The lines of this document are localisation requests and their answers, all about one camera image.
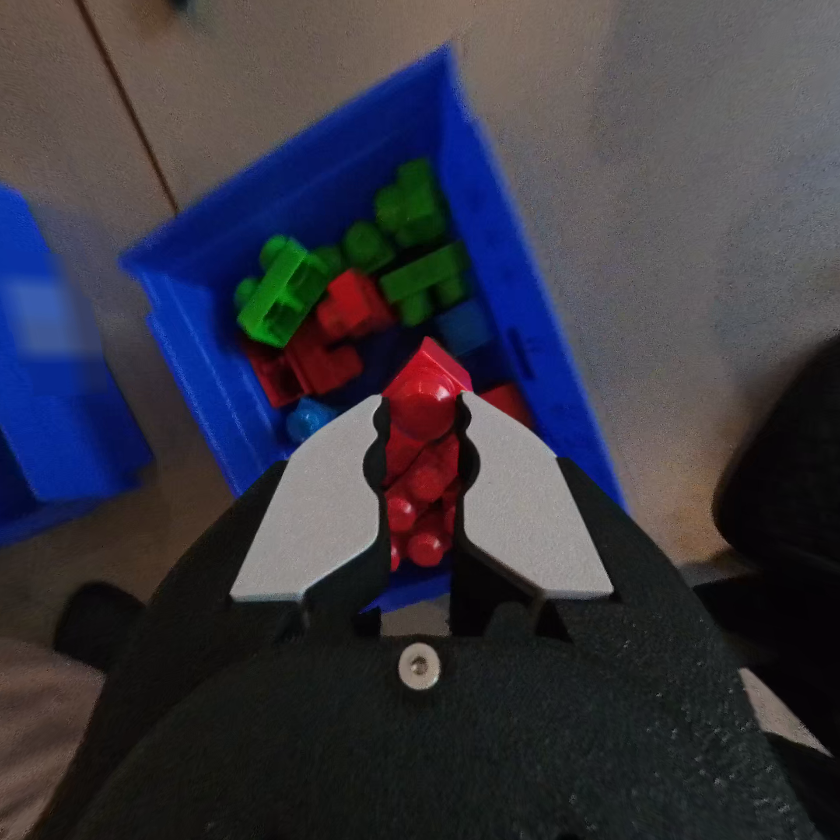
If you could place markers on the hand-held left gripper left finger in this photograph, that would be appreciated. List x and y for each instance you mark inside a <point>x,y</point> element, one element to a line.
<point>308,525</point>

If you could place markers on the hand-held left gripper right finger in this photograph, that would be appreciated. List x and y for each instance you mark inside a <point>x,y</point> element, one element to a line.
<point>531,525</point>

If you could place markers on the red mega block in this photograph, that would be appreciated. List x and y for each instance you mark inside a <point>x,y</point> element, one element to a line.
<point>423,407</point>

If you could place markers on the pile of mega blocks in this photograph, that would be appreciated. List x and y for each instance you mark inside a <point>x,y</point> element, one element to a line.
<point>341,308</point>

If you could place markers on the blue plastic bin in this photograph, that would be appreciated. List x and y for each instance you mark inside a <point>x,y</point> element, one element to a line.
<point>65,426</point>
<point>308,170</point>

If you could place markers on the black textured mat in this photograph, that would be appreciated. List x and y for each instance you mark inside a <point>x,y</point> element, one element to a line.
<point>787,459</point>

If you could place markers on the grey cloth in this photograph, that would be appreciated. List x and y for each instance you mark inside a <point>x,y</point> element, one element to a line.
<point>33,722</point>

